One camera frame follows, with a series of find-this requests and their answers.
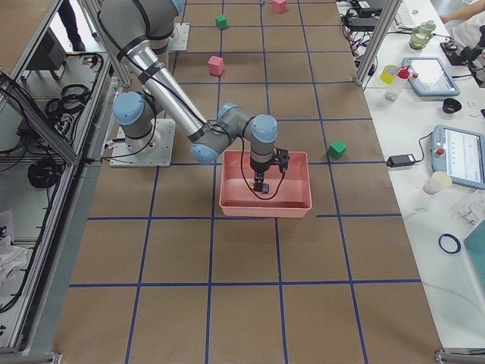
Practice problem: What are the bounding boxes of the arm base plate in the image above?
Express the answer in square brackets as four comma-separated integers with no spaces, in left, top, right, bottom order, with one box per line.
[109,118,176,168]
[167,23,190,52]

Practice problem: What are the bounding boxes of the yellow push button switch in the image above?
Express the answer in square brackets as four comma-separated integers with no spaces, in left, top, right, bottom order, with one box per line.
[249,182,270,194]

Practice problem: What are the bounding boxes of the pink foam cube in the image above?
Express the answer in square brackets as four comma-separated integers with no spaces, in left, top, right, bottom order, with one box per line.
[272,0,287,14]
[207,55,224,76]

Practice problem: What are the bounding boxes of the black wrist camera, arm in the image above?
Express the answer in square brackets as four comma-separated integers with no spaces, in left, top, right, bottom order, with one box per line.
[272,147,290,174]

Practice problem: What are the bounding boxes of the plastic cup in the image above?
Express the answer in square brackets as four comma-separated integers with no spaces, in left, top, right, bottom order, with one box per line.
[423,171,452,195]

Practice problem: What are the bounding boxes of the aluminium frame post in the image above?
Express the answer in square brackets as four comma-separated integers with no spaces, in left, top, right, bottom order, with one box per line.
[354,0,402,86]

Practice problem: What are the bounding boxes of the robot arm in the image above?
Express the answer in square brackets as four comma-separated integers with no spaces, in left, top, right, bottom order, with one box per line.
[97,1,277,192]

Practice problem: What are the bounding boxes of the pink plastic bin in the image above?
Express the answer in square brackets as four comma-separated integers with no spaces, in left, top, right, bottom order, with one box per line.
[219,150,312,218]

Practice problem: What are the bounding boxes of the yellow tape roll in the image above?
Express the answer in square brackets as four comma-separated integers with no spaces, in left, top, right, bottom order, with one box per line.
[380,64,400,85]

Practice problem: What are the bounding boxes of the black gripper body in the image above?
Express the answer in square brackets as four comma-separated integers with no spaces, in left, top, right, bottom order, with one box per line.
[253,162,270,186]

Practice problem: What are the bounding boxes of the blue tape ring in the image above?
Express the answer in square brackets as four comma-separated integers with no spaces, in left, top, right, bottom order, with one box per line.
[438,234,462,255]

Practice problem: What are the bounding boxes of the black power adapter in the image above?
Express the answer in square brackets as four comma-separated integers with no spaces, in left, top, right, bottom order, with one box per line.
[386,154,417,168]
[347,17,378,32]

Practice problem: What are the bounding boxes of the green water bottle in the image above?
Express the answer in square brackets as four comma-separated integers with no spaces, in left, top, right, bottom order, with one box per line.
[408,20,436,50]

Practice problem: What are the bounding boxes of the teach pendant tablet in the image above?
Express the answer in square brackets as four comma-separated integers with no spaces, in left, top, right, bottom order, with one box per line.
[430,125,484,190]
[402,57,461,97]

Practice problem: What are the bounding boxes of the green foam cube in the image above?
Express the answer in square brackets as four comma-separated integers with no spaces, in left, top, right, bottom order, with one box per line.
[327,140,347,159]
[214,14,228,30]

